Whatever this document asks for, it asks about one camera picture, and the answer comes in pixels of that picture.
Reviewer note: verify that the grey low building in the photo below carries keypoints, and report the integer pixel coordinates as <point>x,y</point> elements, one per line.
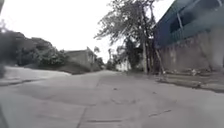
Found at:
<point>80,58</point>

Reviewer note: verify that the grey concrete road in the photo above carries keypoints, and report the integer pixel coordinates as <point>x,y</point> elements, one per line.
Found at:
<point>110,103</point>

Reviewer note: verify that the tall tree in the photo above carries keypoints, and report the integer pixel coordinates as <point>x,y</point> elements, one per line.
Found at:
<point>133,23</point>

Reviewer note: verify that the green bushes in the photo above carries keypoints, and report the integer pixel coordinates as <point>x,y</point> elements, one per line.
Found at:
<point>30,53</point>

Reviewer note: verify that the blue and grey building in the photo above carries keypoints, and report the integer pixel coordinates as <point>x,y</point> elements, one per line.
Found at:
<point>193,40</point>

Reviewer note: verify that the raised concrete kerb strip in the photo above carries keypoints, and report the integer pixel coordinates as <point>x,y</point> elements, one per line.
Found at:
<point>196,81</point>

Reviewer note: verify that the white wall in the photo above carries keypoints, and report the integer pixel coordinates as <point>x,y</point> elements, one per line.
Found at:
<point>122,66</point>

